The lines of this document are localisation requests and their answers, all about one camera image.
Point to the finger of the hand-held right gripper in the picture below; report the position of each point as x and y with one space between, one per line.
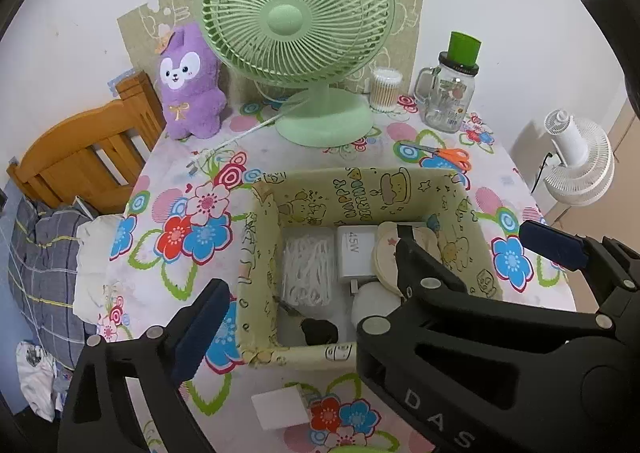
425 273
550 243

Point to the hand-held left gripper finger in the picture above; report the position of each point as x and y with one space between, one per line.
200 328

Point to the cream round printed tin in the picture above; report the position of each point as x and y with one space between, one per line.
385 258

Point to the white charger plug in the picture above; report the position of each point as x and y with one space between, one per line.
355 253

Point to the black car key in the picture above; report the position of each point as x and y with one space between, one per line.
317 330

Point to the yellow printed fabric storage box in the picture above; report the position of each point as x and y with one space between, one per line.
310 198

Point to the white standing fan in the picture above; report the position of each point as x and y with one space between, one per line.
580 168

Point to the floral tablecloth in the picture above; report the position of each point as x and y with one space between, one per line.
170 233

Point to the white sponge block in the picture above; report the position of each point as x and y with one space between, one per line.
280 408

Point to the pack of white floss picks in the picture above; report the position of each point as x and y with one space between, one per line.
305 273

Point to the white pillow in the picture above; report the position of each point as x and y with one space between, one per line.
97 263

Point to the grey plaid quilt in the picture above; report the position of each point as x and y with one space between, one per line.
45 273

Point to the glass jar mug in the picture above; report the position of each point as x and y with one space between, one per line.
447 105

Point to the white printed cloth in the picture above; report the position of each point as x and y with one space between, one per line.
35 378

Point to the clear cotton swab container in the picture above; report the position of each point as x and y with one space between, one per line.
385 90

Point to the green plastic cup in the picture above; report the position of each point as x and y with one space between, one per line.
464 48

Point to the wooden bed headboard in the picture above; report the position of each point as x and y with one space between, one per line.
65 158

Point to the dark blurred object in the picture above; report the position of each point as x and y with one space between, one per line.
617 33

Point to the purple plush bunny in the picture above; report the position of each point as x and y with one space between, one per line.
192 103

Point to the blue paper piece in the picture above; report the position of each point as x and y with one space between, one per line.
120 79

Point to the green desk fan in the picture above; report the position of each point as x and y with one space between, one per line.
287 18

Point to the beige printed wall mat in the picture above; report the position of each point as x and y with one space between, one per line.
145 33

